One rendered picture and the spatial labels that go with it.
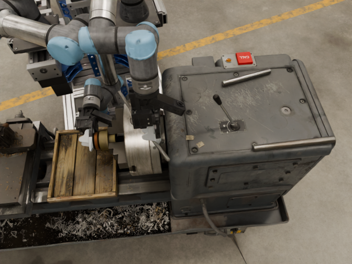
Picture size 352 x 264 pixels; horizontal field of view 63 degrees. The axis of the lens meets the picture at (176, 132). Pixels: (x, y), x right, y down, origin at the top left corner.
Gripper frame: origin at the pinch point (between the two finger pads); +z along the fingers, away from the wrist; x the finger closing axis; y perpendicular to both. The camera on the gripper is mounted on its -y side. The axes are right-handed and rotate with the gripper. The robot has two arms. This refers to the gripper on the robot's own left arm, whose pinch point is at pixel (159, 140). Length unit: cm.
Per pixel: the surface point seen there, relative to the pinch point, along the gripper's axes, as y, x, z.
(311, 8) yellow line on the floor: -180, -256, 49
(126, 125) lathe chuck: 11.9, -13.0, 3.1
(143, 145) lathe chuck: 6.4, -7.7, 8.8
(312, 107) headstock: -57, -12, 1
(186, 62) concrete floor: -29, -192, 71
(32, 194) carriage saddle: 59, -14, 38
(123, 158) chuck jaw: 15.1, -9.6, 16.6
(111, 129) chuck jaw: 19.4, -21.5, 10.8
